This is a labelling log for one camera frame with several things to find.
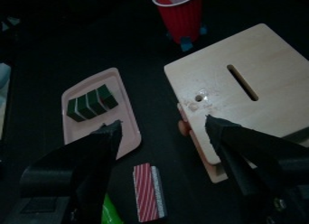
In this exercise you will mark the pink rectangular tray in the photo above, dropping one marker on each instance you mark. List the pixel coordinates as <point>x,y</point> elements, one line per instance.
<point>121,92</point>

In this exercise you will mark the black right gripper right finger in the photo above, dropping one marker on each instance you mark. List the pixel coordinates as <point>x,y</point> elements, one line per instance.
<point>249,155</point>

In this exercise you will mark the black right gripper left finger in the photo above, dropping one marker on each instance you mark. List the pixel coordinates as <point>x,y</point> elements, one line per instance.
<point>93,161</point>

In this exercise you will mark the red white striped block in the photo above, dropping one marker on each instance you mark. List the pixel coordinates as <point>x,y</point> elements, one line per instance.
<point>146,191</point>

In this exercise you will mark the red plastic cup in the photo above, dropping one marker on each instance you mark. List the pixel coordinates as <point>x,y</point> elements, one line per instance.
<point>181,16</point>

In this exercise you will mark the dark green white striped toy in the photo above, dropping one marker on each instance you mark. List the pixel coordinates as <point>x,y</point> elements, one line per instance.
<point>90,102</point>

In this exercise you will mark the blue tape piece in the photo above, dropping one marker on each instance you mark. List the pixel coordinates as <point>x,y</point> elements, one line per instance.
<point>186,44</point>
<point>204,29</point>

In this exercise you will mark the wooden box with slot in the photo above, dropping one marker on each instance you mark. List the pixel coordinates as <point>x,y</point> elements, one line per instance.
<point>261,62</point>

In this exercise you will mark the bright green toy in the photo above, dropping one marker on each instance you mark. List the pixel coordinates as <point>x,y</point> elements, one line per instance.
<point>110,212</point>

